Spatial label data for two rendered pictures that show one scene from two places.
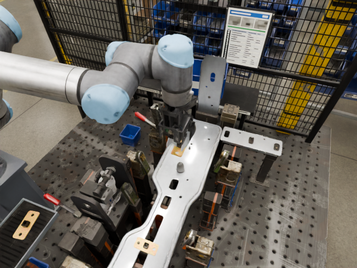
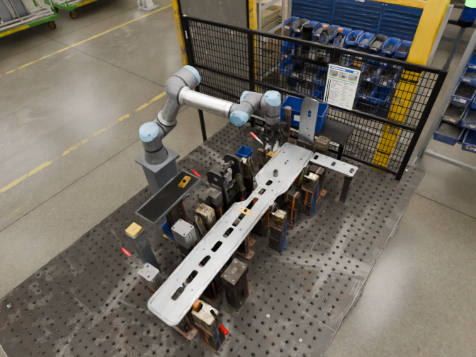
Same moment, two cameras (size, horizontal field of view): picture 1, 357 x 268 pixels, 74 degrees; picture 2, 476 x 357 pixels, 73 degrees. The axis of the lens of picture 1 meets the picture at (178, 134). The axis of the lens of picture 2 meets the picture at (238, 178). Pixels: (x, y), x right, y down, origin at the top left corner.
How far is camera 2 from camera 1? 102 cm
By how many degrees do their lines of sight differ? 12
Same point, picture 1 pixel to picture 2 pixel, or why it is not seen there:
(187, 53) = (276, 100)
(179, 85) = (272, 114)
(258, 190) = (338, 207)
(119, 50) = (247, 95)
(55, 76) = (221, 105)
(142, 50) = (257, 96)
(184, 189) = (275, 186)
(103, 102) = (239, 117)
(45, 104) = not seen: hidden behind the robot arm
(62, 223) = (189, 205)
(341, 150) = (462, 206)
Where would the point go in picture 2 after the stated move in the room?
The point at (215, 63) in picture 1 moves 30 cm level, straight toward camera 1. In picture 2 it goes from (311, 103) to (297, 132)
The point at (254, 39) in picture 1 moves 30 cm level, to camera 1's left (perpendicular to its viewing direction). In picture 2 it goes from (348, 88) to (302, 84)
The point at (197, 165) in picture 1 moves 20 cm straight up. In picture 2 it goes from (288, 173) to (290, 149)
